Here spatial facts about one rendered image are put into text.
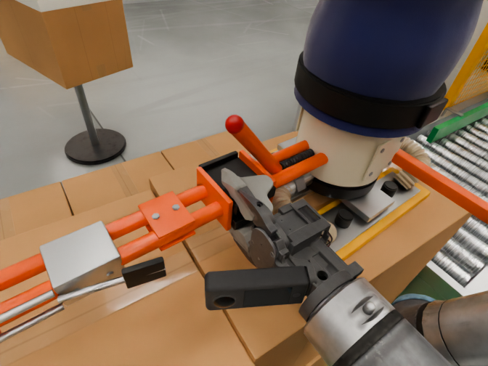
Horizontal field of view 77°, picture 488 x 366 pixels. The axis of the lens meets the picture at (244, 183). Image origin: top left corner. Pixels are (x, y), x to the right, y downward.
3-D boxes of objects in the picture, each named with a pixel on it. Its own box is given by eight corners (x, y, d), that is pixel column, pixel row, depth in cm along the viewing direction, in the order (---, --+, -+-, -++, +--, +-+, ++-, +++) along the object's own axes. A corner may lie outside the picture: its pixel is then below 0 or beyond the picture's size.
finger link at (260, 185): (250, 160, 45) (285, 211, 42) (214, 173, 43) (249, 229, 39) (255, 147, 43) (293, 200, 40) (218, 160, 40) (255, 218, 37)
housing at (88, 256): (108, 239, 41) (100, 217, 38) (128, 277, 37) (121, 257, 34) (51, 265, 38) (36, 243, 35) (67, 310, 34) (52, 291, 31)
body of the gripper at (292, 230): (289, 229, 46) (350, 294, 39) (241, 254, 42) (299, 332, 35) (300, 192, 41) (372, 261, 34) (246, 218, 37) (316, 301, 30)
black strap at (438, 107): (351, 54, 63) (358, 33, 60) (463, 107, 50) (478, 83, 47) (266, 77, 52) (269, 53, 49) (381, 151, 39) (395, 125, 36)
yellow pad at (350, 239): (388, 171, 72) (397, 155, 69) (428, 197, 67) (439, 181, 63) (280, 237, 56) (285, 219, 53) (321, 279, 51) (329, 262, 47)
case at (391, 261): (315, 205, 118) (348, 113, 90) (402, 290, 95) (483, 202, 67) (165, 276, 92) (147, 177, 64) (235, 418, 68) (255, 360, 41)
